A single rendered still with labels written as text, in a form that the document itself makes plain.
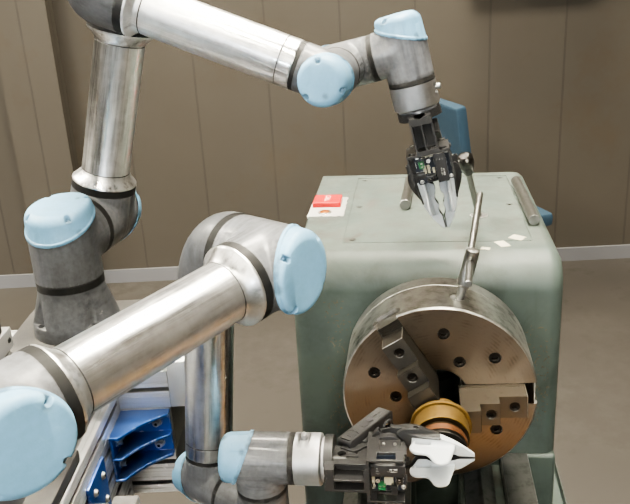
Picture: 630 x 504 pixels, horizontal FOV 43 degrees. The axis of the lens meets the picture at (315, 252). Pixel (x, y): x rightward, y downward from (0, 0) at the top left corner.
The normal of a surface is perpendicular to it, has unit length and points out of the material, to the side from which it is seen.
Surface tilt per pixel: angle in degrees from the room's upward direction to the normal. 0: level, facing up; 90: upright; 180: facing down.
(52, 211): 7
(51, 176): 90
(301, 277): 89
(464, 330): 90
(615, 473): 0
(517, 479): 0
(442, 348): 90
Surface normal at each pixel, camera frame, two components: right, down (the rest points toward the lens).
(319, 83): -0.22, 0.36
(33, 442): 0.66, 0.24
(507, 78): 0.00, 0.35
